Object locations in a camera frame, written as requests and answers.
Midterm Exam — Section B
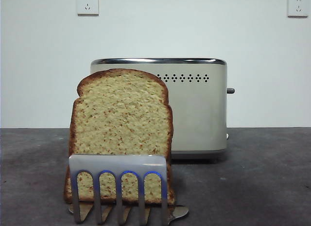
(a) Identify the brown-crusted bread slice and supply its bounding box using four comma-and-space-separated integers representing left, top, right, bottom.
63, 68, 176, 206

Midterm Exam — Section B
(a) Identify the beige metal toaster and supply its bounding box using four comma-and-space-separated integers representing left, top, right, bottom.
90, 57, 229, 163

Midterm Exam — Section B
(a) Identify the stainless steel toast rack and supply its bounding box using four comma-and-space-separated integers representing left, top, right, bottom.
65, 154, 190, 226

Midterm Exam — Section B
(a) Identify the white wall socket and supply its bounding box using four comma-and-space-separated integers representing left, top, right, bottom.
77, 0, 100, 17
287, 0, 309, 18

